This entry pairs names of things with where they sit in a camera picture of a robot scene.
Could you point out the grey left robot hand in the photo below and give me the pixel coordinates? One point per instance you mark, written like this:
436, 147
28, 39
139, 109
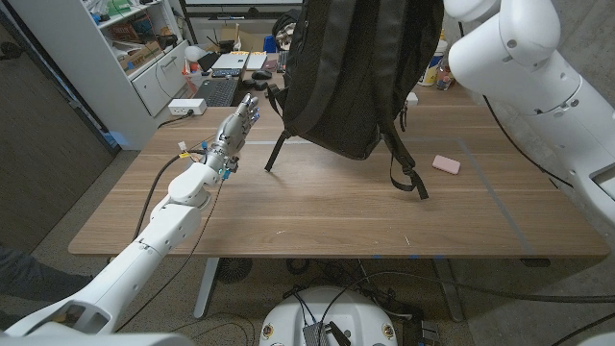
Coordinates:
233, 132

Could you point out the black backpack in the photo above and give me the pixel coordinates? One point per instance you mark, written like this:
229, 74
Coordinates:
355, 72

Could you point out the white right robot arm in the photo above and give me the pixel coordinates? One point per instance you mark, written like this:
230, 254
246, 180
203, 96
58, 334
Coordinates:
528, 62

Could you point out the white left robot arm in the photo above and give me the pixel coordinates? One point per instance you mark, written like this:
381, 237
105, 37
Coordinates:
154, 240

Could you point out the black laptop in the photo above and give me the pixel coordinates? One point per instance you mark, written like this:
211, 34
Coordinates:
218, 91

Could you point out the black computer mouse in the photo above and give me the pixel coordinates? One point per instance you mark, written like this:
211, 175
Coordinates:
261, 75
257, 85

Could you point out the white power strip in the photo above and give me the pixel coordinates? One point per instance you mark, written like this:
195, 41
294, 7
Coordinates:
185, 106

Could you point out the white closed laptop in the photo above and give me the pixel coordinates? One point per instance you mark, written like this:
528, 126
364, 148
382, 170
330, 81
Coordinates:
238, 61

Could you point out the round black floor fan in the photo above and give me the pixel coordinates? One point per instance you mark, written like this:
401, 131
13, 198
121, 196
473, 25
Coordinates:
234, 270

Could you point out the white shelf cabinet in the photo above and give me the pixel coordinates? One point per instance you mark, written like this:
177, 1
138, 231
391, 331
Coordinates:
96, 72

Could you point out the grey table leg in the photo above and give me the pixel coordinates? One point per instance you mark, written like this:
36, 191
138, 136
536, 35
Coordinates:
449, 293
205, 288

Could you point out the white box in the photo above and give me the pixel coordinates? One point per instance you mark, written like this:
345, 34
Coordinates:
412, 99

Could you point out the white wipes tub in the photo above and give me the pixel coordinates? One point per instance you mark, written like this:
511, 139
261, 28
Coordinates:
434, 67

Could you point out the pink eraser block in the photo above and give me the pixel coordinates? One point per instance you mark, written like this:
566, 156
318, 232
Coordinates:
446, 164

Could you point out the clear glass jar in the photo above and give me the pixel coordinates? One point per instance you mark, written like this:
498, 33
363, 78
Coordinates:
444, 79

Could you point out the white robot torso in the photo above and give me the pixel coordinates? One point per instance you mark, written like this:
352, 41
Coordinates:
355, 312

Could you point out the person's dark trouser leg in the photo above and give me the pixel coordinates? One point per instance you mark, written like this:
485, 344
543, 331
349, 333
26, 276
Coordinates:
33, 283

